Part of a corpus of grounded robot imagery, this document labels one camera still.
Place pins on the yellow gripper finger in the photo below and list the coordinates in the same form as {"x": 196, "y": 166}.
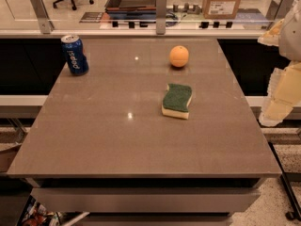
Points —
{"x": 283, "y": 93}
{"x": 272, "y": 37}

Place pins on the orange fruit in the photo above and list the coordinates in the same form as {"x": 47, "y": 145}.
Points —
{"x": 179, "y": 56}

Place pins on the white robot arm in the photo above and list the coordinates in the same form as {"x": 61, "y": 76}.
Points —
{"x": 291, "y": 35}

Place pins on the blue pepsi can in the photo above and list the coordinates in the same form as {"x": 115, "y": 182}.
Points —
{"x": 73, "y": 50}

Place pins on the cardboard box with label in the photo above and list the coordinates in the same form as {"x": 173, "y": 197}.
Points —
{"x": 220, "y": 9}

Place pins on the green yellow sponge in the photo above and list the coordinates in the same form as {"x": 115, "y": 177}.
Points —
{"x": 176, "y": 101}

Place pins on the grey drawer front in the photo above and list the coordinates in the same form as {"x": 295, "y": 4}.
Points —
{"x": 147, "y": 200}

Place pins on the box of colourful snacks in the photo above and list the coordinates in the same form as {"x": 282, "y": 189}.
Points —
{"x": 35, "y": 214}

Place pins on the right metal glass bracket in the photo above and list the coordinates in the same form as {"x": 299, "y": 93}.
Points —
{"x": 277, "y": 11}

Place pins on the metal glass bracket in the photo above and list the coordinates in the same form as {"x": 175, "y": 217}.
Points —
{"x": 277, "y": 11}
{"x": 160, "y": 17}
{"x": 45, "y": 24}

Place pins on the middle metal glass bracket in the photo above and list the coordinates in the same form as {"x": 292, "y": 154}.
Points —
{"x": 160, "y": 17}

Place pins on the left metal glass bracket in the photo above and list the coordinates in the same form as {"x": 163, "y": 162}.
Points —
{"x": 45, "y": 24}

